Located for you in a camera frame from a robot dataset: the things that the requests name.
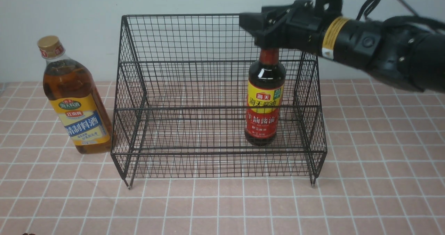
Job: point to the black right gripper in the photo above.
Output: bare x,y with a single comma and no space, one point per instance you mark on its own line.
300,27

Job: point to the dark soy sauce bottle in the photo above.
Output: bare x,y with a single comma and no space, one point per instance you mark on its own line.
266,79

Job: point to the amber cooking wine bottle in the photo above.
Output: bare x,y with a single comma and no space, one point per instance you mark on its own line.
73,94

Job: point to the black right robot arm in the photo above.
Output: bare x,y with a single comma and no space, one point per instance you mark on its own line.
406,52

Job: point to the pink checkered tablecloth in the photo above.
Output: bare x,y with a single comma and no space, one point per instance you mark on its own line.
384,174

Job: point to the black wire mesh shelf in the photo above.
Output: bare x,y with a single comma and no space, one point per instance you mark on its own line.
180,103

